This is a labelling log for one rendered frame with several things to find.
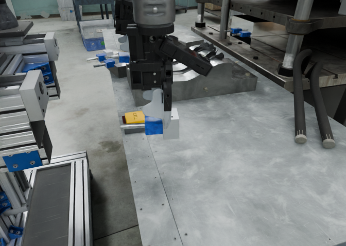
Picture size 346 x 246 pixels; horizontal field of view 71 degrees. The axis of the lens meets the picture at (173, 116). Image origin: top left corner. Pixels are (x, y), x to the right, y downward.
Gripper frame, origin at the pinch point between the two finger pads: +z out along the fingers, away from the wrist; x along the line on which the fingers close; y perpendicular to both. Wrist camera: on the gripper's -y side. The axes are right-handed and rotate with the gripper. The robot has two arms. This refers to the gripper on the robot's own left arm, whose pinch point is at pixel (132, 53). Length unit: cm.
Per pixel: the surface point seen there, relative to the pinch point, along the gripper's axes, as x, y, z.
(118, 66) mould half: -9.5, 4.2, 11.0
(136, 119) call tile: 34.3, 3.1, 6.5
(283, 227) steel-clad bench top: 76, -19, 1
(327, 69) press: 5, -102, 1
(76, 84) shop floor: -186, 33, 127
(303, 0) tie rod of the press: 2, -69, -28
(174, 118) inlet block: 54, -1, -9
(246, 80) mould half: 19.3, -43.4, 0.6
